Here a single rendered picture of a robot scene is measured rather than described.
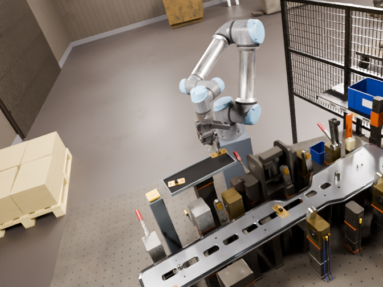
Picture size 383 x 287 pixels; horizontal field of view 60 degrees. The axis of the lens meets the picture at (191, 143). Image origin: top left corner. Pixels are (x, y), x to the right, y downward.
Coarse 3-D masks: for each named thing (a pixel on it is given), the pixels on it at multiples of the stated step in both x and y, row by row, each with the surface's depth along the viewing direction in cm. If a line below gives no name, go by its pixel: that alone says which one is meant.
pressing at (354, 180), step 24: (336, 168) 168; (360, 168) 164; (336, 192) 156; (240, 216) 158; (264, 216) 155; (288, 216) 151; (216, 240) 150; (240, 240) 147; (264, 240) 145; (168, 264) 146; (216, 264) 140
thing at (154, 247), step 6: (150, 234) 155; (156, 234) 154; (144, 240) 153; (150, 240) 152; (156, 240) 151; (150, 246) 149; (156, 246) 148; (150, 252) 149; (156, 252) 150; (162, 252) 152; (156, 258) 152; (162, 258) 153; (168, 276) 162
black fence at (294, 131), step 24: (288, 0) 241; (312, 0) 221; (288, 24) 255; (288, 48) 265; (312, 48) 242; (288, 72) 279; (312, 72) 253; (360, 72) 209; (288, 96) 295; (312, 96) 265
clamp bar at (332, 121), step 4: (328, 120) 167; (332, 120) 167; (336, 120) 166; (332, 124) 166; (336, 124) 164; (332, 128) 167; (336, 128) 169; (332, 132) 168; (336, 132) 170; (332, 136) 170; (336, 136) 171; (332, 140) 171; (336, 140) 172
